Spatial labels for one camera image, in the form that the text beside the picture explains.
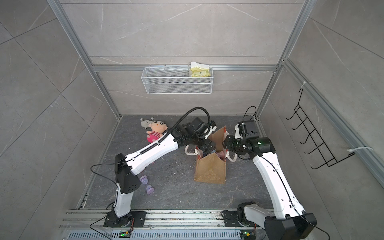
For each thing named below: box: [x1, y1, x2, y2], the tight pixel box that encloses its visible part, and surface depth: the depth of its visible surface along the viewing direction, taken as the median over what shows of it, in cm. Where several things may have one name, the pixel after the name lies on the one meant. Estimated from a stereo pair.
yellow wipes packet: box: [190, 62, 211, 77], surface depth 87 cm
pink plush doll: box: [146, 120, 168, 143], surface depth 105 cm
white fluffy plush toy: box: [140, 117, 154, 130], surface depth 113 cm
